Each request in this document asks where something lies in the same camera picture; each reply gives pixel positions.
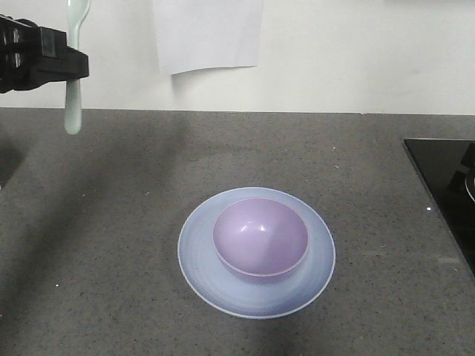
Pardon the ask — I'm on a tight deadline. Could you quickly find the black gas cooktop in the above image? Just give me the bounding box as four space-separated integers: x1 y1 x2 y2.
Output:
404 138 474 270

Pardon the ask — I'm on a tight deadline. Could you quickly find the white paper sheet on wall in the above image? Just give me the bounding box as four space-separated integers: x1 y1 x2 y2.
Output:
153 0 263 75

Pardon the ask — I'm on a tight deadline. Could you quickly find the lilac plastic bowl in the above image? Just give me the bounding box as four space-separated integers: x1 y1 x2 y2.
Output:
212 197 309 284

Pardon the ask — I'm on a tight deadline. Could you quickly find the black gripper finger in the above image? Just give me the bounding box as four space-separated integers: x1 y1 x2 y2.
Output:
1 15 89 93

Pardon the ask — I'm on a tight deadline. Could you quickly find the pale green plastic spoon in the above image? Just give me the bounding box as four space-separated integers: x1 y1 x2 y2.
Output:
64 0 91 135

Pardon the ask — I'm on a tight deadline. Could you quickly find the light blue plate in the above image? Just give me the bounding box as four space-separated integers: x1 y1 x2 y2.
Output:
177 187 336 320

